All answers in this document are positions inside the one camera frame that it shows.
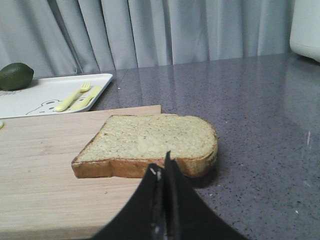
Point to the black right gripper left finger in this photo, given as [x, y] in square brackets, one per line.
[143, 216]

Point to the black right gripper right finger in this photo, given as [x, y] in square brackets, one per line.
[187, 216]

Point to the bread slice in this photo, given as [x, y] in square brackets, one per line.
[126, 144]

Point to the white rectangular tray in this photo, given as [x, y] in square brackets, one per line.
[44, 94]

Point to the wooden cutting board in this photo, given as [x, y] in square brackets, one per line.
[40, 197]

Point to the yellow plastic knife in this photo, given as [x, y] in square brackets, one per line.
[85, 102]

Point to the yellow plastic fork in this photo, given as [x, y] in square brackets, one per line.
[67, 101]

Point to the green lime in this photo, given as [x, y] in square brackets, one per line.
[16, 76]

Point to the grey curtain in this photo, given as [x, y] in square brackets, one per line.
[60, 37]

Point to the white appliance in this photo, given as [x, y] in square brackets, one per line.
[305, 29]

